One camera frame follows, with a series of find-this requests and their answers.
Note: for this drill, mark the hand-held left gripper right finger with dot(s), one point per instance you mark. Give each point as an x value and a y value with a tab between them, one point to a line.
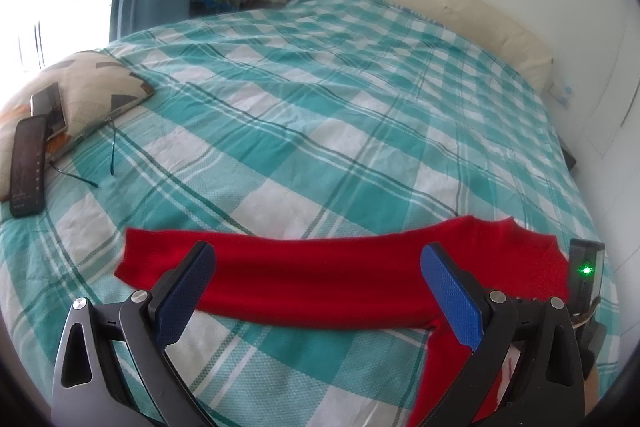
450	297

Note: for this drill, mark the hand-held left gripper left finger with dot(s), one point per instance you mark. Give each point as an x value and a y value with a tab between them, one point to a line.
182	297

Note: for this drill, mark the red knit sweater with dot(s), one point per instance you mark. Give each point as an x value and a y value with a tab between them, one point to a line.
310	277

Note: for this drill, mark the person's right forearm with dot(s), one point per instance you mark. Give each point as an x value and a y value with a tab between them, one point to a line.
592	392

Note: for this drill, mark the dark wooden nightstand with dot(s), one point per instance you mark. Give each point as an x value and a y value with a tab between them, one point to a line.
567	154

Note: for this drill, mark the white wardrobe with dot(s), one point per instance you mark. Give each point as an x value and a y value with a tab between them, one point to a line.
615	157

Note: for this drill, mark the dark remote control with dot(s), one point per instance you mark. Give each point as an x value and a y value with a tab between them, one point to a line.
27	167

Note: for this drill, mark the teal plaid bed blanket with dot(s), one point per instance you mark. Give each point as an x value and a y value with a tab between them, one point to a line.
325	117

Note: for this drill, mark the beige patterned pillow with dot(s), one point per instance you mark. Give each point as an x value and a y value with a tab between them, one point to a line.
95	82

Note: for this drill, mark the smartphone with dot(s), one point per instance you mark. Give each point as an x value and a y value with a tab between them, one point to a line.
47	104

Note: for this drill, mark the cream padded headboard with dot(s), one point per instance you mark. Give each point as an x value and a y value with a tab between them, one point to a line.
450	2

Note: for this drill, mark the white wall socket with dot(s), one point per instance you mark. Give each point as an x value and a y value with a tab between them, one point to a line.
561	93

